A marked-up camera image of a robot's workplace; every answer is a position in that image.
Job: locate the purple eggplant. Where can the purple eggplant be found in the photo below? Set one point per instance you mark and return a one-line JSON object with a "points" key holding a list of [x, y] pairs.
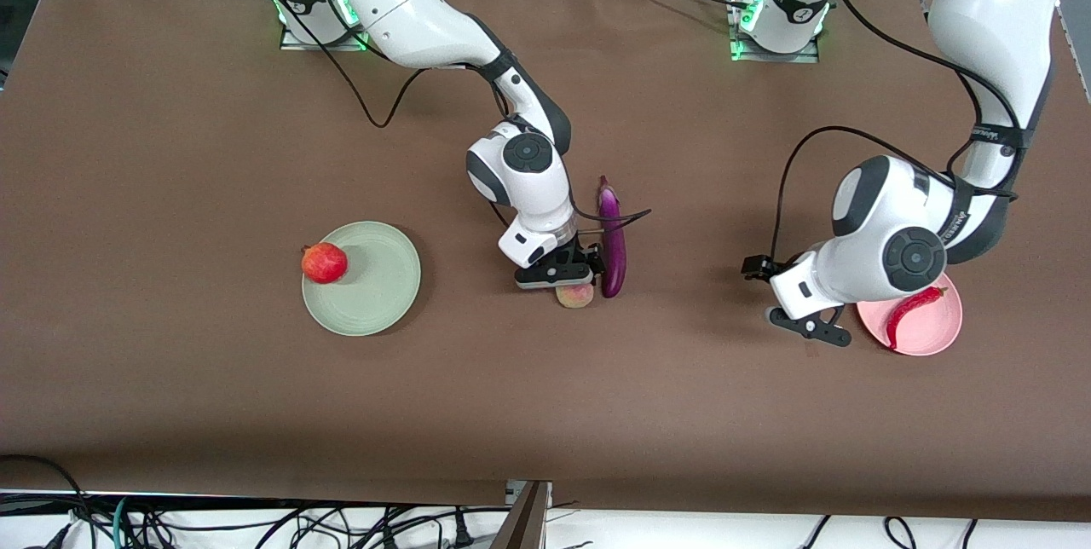
{"points": [[614, 268]]}

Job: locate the pink green peach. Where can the pink green peach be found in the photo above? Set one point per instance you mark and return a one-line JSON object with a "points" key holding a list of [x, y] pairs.
{"points": [[575, 298]]}

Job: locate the pink round plate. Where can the pink round plate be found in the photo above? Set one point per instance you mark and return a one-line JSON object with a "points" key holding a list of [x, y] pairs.
{"points": [[933, 332]]}

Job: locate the red pomegranate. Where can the red pomegranate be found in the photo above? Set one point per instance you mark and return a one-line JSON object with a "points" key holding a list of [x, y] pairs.
{"points": [[325, 264]]}

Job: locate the aluminium frame post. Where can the aluminium frame post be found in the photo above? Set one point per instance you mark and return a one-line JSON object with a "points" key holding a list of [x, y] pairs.
{"points": [[524, 523]]}

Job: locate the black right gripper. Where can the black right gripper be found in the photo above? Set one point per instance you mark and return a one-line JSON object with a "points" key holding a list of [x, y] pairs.
{"points": [[585, 258]]}

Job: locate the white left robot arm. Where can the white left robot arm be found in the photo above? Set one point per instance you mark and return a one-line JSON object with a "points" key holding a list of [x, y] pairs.
{"points": [[989, 20]]}

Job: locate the brown table cover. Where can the brown table cover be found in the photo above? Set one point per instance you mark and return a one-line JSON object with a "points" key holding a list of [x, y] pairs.
{"points": [[545, 404]]}

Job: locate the pale green round plate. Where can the pale green round plate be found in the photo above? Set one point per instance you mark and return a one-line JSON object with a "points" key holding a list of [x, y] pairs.
{"points": [[375, 293]]}

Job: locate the red chili pepper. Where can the red chili pepper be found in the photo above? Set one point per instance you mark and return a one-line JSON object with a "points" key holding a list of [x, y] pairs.
{"points": [[908, 310]]}

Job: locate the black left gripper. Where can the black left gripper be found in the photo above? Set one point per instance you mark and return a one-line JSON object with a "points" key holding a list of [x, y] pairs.
{"points": [[758, 267]]}

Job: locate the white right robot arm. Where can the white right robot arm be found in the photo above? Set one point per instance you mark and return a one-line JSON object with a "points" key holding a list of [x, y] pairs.
{"points": [[409, 3]]}

